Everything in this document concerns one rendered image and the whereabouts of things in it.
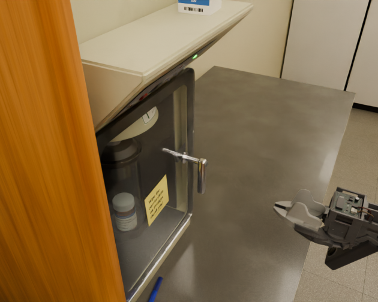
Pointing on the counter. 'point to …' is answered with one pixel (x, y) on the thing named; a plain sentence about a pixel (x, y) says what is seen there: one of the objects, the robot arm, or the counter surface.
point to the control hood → (148, 53)
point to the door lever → (198, 171)
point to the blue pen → (155, 289)
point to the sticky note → (156, 200)
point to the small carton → (199, 6)
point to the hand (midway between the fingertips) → (279, 210)
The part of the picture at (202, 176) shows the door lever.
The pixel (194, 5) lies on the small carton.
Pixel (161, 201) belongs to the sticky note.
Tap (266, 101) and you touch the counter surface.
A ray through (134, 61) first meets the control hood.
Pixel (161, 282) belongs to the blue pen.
